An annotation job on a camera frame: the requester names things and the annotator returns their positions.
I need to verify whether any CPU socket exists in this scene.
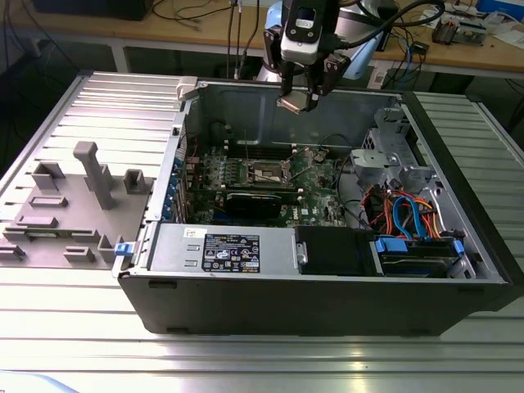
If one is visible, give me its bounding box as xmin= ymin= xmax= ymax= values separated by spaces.
xmin=244 ymin=158 xmax=289 ymax=184

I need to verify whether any thin black fan wire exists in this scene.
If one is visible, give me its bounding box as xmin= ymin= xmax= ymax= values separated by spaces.
xmin=318 ymin=133 xmax=354 ymax=155

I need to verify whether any grey power supply unit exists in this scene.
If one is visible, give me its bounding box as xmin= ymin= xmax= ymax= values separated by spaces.
xmin=147 ymin=222 xmax=298 ymax=278

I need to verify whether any thick black sleeved cable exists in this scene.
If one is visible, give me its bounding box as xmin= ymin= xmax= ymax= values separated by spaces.
xmin=335 ymin=157 xmax=372 ymax=230

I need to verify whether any metal disk bay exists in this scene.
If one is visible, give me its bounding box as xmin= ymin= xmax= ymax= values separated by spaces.
xmin=368 ymin=235 xmax=478 ymax=282

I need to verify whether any grey case latch handle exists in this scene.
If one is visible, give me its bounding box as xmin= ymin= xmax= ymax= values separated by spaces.
xmin=174 ymin=75 xmax=201 ymax=102

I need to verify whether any silver metal drive cage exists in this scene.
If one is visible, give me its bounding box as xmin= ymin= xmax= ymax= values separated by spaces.
xmin=350 ymin=104 xmax=447 ymax=214

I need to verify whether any black drive box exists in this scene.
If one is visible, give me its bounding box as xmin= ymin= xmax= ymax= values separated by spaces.
xmin=293 ymin=224 xmax=385 ymax=278

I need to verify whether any white paper sheet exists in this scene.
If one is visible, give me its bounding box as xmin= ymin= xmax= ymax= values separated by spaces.
xmin=417 ymin=6 xmax=442 ymax=29

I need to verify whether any grey parts rack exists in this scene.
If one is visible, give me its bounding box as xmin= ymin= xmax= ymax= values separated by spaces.
xmin=0 ymin=141 xmax=159 ymax=272

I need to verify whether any silver CPU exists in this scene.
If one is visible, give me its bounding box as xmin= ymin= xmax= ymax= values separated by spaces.
xmin=277 ymin=90 xmax=309 ymax=115

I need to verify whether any blue box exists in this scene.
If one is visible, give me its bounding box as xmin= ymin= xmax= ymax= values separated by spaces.
xmin=478 ymin=0 xmax=524 ymax=14

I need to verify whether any black taped cable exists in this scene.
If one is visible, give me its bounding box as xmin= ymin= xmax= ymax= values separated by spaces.
xmin=209 ymin=119 xmax=233 ymax=142

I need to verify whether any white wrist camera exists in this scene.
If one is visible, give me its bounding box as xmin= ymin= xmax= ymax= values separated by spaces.
xmin=280 ymin=2 xmax=321 ymax=65

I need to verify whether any black monitor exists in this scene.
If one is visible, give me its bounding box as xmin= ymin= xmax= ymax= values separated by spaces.
xmin=31 ymin=0 xmax=149 ymax=22

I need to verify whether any black camera cable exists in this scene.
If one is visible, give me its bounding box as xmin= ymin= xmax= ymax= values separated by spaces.
xmin=333 ymin=0 xmax=446 ymax=44

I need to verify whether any black graphics card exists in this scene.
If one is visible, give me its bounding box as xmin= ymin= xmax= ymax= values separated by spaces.
xmin=215 ymin=190 xmax=284 ymax=219

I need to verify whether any green motherboard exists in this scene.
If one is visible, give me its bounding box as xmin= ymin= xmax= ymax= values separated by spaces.
xmin=182 ymin=141 xmax=350 ymax=230

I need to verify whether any wooden desk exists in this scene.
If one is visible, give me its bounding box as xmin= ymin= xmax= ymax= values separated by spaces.
xmin=0 ymin=0 xmax=524 ymax=79

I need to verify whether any white printed tag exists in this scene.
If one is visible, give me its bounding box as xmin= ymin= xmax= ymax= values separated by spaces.
xmin=369 ymin=65 xmax=389 ymax=90

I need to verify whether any blue wire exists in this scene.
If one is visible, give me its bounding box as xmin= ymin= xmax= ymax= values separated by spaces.
xmin=391 ymin=195 xmax=427 ymax=241

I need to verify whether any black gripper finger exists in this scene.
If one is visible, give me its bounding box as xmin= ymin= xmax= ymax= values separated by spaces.
xmin=263 ymin=26 xmax=295 ymax=102
xmin=304 ymin=52 xmax=352 ymax=113

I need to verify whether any red yellow power harness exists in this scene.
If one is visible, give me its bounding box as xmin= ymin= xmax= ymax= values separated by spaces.
xmin=362 ymin=184 xmax=396 ymax=237

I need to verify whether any black PC case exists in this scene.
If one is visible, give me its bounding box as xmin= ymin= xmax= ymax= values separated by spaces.
xmin=116 ymin=76 xmax=524 ymax=337

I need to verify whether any grey electronic box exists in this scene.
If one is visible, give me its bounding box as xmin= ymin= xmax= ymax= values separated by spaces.
xmin=456 ymin=17 xmax=488 ymax=43

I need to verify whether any dark electronic module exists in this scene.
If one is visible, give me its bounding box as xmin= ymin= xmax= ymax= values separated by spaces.
xmin=432 ymin=18 xmax=457 ymax=45

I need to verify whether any orange wire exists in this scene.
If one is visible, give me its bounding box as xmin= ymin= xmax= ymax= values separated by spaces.
xmin=409 ymin=197 xmax=444 ymax=241

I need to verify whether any hard disk in blue carrier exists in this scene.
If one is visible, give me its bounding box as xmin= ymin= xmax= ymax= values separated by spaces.
xmin=370 ymin=235 xmax=467 ymax=280

